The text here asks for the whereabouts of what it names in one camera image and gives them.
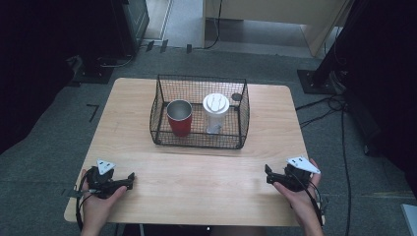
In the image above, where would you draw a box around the thin black hanging cable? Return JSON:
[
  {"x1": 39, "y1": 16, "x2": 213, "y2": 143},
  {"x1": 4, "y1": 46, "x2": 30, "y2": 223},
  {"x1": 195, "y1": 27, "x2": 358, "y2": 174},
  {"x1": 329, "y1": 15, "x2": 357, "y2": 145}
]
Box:
[{"x1": 192, "y1": 0, "x2": 224, "y2": 51}]

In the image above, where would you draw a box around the red metal cup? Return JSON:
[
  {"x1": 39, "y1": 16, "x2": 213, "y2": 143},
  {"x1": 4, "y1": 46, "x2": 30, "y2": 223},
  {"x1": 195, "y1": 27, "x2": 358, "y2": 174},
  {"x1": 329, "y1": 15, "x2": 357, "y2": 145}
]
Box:
[{"x1": 165, "y1": 98, "x2": 194, "y2": 138}]

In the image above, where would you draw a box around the black floor base plate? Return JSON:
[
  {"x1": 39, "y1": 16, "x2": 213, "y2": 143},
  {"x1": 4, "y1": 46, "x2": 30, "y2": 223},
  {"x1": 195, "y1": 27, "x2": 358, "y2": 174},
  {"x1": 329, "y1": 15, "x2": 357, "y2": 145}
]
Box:
[{"x1": 67, "y1": 54, "x2": 118, "y2": 89}]

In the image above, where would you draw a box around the black stand with base plate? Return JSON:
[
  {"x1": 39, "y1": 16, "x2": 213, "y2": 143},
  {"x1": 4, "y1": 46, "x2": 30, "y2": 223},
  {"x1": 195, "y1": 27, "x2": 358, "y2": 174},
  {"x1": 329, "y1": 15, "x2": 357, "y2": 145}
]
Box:
[{"x1": 296, "y1": 0, "x2": 365, "y2": 96}]

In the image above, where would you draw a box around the black cabinet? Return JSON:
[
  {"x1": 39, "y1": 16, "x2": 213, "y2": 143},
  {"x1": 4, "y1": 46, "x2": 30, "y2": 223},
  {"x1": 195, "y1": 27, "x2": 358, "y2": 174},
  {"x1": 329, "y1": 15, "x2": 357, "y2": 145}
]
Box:
[{"x1": 109, "y1": 0, "x2": 150, "y2": 57}]

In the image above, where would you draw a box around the person's left hand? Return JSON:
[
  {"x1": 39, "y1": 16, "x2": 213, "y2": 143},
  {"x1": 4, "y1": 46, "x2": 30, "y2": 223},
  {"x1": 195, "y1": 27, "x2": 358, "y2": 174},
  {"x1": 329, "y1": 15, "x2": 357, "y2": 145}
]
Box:
[{"x1": 80, "y1": 168, "x2": 129, "y2": 230}]

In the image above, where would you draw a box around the white flat object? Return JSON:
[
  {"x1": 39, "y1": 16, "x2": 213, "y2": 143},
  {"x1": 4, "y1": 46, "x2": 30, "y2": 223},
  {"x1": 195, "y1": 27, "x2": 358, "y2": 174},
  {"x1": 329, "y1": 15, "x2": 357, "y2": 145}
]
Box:
[{"x1": 399, "y1": 203, "x2": 417, "y2": 236}]

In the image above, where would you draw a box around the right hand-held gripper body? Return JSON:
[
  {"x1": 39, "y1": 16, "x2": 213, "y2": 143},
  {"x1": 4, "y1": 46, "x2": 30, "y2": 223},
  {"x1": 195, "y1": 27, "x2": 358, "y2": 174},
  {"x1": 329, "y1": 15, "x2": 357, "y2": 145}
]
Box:
[{"x1": 276, "y1": 155, "x2": 322, "y2": 193}]

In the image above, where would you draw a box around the light wooden furniture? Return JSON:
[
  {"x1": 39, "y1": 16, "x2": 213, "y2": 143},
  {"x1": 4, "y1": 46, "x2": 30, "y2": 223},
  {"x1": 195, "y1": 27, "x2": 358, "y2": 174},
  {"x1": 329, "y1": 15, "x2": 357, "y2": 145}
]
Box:
[{"x1": 202, "y1": 0, "x2": 357, "y2": 59}]

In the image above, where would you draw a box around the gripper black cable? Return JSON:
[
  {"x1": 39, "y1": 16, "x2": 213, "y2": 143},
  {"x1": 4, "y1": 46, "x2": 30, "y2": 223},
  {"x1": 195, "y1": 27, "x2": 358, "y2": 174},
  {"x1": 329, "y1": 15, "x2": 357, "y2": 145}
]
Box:
[
  {"x1": 288, "y1": 168, "x2": 328, "y2": 227},
  {"x1": 75, "y1": 171, "x2": 99, "y2": 232}
]

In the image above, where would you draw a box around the white cup with lid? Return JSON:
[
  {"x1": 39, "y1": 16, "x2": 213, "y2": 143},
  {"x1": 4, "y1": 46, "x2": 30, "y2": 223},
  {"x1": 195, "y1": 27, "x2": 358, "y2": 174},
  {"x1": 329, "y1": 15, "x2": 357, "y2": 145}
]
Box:
[{"x1": 202, "y1": 92, "x2": 230, "y2": 135}]

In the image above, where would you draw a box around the black wire basket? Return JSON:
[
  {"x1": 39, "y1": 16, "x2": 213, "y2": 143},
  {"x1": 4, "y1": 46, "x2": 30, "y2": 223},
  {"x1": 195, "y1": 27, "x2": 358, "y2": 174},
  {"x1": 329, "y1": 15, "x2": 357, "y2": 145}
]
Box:
[{"x1": 149, "y1": 74, "x2": 251, "y2": 150}]

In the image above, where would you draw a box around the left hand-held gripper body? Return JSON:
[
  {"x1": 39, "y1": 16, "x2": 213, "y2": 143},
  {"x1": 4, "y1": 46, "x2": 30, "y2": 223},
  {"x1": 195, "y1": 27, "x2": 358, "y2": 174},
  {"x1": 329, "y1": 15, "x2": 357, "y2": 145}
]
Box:
[{"x1": 86, "y1": 158, "x2": 130, "y2": 200}]

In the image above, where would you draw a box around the dark curtain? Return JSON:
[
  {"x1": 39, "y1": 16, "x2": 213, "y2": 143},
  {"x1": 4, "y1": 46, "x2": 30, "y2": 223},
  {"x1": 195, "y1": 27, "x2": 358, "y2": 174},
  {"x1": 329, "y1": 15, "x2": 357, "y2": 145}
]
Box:
[{"x1": 0, "y1": 0, "x2": 114, "y2": 155}]

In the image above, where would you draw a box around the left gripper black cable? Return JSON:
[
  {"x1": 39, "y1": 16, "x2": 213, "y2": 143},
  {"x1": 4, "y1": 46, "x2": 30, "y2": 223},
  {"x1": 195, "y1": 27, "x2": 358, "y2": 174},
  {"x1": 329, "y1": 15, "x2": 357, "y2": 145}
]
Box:
[{"x1": 75, "y1": 171, "x2": 99, "y2": 232}]

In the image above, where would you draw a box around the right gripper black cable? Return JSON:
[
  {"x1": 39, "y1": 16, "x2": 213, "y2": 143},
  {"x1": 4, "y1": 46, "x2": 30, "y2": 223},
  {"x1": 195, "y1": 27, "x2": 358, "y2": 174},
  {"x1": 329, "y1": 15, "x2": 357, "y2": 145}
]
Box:
[{"x1": 288, "y1": 168, "x2": 328, "y2": 227}]

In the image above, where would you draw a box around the person's right hand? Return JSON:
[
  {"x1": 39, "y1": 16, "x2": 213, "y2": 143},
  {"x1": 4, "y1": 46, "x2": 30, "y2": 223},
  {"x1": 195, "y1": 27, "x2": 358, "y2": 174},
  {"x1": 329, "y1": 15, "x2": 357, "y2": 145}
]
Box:
[{"x1": 272, "y1": 158, "x2": 325, "y2": 228}]

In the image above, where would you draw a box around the black floor cable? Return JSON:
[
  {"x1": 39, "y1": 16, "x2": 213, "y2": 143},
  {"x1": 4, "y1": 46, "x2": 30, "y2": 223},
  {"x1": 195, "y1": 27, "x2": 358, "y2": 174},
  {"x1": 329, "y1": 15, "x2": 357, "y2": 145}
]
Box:
[{"x1": 294, "y1": 92, "x2": 353, "y2": 236}]

